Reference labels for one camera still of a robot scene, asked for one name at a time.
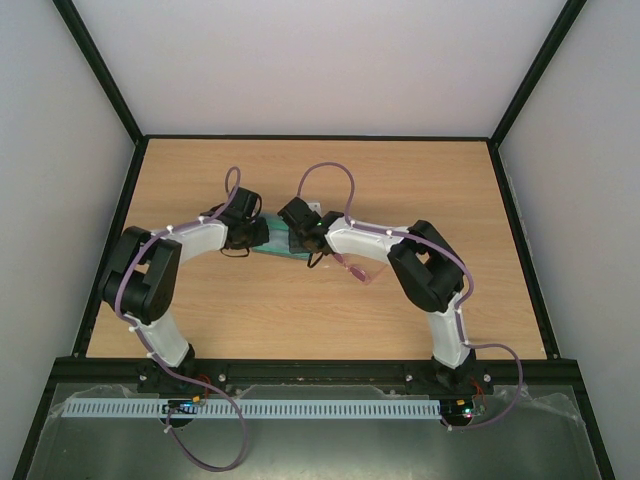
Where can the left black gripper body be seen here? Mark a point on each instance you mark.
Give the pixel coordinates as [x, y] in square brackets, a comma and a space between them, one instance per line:
[253, 237]

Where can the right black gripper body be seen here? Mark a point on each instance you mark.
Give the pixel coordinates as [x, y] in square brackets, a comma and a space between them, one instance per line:
[298, 240]

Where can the grey glasses case green lining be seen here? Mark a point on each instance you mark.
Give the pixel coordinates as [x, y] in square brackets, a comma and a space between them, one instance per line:
[275, 222]

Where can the pink sunglasses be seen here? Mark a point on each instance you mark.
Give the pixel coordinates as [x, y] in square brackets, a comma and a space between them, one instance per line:
[362, 269]

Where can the light blue cleaning cloth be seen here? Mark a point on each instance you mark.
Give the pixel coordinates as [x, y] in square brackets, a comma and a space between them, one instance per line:
[284, 242]

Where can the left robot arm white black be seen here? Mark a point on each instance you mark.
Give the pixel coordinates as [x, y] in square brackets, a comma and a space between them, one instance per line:
[141, 274]

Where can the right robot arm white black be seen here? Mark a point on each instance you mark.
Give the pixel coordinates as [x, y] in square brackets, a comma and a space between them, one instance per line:
[429, 272]

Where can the left controller board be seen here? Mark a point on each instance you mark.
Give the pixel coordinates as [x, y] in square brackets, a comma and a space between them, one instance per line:
[183, 406]

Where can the controller board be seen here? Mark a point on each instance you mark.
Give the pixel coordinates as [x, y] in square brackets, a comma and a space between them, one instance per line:
[183, 406]
[465, 408]

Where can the right controller board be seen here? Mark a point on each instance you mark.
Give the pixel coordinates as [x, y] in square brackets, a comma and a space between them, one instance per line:
[465, 408]

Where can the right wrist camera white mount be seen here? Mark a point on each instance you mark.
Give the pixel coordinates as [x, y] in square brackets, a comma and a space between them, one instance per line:
[315, 206]

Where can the light blue slotted cable duct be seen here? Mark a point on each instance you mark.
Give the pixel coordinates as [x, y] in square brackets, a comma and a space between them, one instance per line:
[259, 409]

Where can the black aluminium frame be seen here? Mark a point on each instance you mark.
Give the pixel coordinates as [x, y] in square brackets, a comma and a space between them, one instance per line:
[553, 370]

